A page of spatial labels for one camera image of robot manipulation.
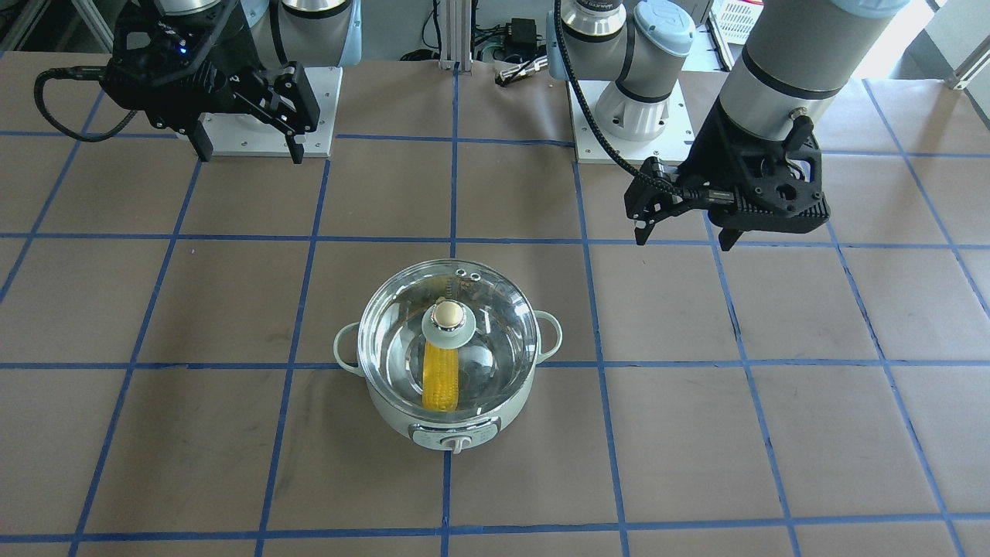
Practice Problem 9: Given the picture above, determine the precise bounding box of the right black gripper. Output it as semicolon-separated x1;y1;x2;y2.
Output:
101;1;319;163

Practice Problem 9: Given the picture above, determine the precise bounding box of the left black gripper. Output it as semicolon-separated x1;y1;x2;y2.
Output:
623;101;831;251

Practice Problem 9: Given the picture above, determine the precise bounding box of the glass pot lid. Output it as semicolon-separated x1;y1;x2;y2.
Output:
357;258;548;423

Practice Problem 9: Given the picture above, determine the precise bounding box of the yellow corn cob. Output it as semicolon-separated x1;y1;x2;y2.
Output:
422;342;459;412

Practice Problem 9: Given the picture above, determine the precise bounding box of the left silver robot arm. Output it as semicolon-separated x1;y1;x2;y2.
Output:
547;1;905;251

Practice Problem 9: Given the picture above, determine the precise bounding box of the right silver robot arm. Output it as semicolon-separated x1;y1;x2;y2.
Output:
100;1;362;163

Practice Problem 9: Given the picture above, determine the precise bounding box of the pale green electric pot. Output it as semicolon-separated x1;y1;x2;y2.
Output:
334;259;563;455

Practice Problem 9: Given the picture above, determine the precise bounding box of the black power adapter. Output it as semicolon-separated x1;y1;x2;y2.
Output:
504;18;538;56

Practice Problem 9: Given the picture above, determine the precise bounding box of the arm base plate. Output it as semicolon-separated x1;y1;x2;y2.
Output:
579;80;695;166
178;67;343;159

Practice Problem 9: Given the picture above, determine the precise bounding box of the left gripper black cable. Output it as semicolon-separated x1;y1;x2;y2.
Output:
554;0;736;206

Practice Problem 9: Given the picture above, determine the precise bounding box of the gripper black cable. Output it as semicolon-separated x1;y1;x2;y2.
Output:
33;66;138;142
554;0;736;206

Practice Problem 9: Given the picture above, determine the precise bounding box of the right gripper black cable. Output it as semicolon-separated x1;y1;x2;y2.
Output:
33;66;138;142

